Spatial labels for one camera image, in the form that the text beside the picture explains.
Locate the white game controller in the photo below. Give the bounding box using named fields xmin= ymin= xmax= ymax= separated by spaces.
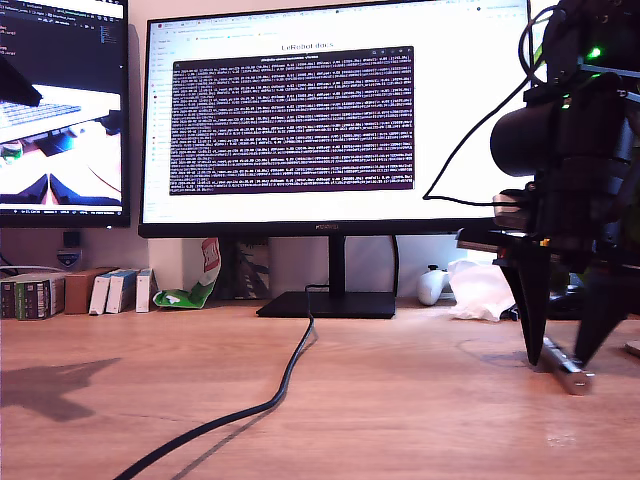
xmin=417 ymin=264 xmax=450 ymax=307

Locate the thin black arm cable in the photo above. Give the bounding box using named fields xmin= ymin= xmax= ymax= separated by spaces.
xmin=422 ymin=4 xmax=556 ymax=207

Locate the green Jenkki gum bag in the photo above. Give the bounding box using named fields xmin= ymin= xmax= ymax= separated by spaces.
xmin=152 ymin=237 xmax=223 ymax=310

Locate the black Asus monitor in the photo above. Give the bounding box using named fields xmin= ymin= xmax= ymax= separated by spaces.
xmin=0 ymin=0 xmax=132 ymax=229

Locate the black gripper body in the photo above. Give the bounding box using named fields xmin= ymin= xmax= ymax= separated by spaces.
xmin=457 ymin=160 xmax=636 ymax=272

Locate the Cuticura sanitiser bottle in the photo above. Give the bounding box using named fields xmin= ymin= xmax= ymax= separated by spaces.
xmin=56 ymin=231 xmax=83 ymax=272

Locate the black power cable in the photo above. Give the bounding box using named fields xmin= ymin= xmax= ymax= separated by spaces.
xmin=112 ymin=284 xmax=331 ymax=480

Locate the metallic laser pointer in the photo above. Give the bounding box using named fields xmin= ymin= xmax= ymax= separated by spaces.
xmin=542 ymin=337 xmax=595 ymax=396

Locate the pale grey camera box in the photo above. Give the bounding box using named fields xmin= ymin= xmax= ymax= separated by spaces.
xmin=492 ymin=191 xmax=540 ymax=234

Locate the white plastic bag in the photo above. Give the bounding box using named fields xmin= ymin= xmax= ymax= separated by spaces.
xmin=446 ymin=258 xmax=519 ymax=322

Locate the grey patterned pouch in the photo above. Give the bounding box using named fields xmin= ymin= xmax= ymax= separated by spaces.
xmin=234 ymin=238 xmax=271 ymax=300

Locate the black Huawei monitor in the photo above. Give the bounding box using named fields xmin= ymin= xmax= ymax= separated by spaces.
xmin=138 ymin=0 xmax=542 ymax=319

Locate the blue white box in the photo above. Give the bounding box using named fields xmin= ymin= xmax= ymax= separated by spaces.
xmin=88 ymin=272 xmax=120 ymax=316
xmin=105 ymin=269 xmax=140 ymax=315
xmin=135 ymin=268 xmax=154 ymax=314

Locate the white cable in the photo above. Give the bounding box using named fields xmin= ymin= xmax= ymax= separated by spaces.
xmin=0 ymin=265 xmax=65 ymax=278

